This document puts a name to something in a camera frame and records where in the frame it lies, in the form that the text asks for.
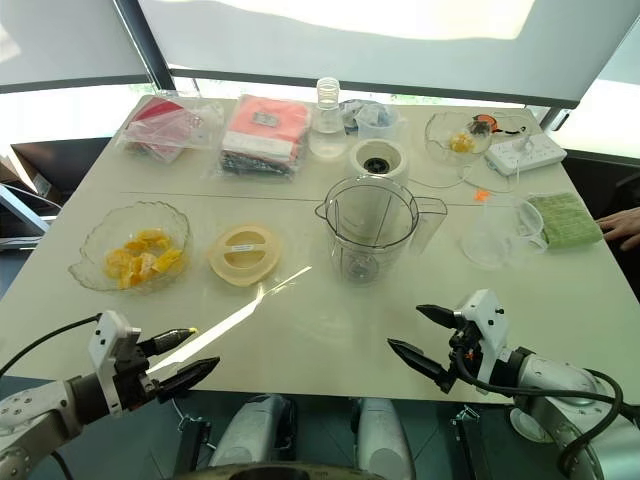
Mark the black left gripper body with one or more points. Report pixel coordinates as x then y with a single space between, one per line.
135 380

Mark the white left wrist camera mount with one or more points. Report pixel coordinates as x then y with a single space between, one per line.
106 345

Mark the cream blender base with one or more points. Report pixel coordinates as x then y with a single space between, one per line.
382 160

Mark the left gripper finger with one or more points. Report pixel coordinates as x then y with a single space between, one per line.
167 339
187 377

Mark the clear blender jar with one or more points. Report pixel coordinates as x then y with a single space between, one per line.
370 230

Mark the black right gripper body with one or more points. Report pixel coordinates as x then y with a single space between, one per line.
462 345

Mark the silver rounded robot leg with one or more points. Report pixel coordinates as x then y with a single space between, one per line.
382 435
250 435

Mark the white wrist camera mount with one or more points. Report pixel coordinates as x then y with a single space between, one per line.
487 325
106 345

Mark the large scalloped glass bowl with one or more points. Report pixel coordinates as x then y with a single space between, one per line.
95 240

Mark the plastic bag with pink cloth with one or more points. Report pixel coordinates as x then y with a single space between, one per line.
265 135

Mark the small orange scrap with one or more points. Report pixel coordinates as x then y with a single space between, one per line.
479 195

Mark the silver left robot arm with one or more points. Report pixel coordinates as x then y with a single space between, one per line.
35 407

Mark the cream blender lid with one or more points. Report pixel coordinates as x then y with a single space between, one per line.
245 262

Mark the crumpled blue plastic bag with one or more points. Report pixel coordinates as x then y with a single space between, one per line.
350 112

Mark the black side table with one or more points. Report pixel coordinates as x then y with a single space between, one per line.
75 160

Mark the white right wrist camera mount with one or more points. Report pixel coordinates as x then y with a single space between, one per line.
487 325

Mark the plastic bag with red items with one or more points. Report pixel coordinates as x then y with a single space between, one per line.
165 127

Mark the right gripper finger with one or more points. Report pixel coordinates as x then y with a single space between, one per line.
440 315
422 364

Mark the person's bare hand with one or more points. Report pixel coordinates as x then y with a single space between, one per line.
627 225

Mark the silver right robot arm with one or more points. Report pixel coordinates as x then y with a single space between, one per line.
555 395

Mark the white power strip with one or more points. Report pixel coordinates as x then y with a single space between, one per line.
525 152

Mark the green cloth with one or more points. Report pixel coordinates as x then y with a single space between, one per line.
567 220

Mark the orange black tape measure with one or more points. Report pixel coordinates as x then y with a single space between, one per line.
482 125

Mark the black metal clamp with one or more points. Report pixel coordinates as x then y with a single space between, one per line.
195 440
470 440

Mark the small scalloped glass bowl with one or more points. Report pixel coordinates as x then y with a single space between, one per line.
440 140

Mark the dark window frame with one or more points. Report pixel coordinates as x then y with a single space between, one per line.
350 82

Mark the brown cardboard box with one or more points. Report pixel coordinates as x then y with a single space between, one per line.
20 172

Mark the small yellow food piece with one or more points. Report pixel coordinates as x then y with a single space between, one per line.
461 142

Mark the clear glass conical flask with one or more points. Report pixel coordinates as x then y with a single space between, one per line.
327 135

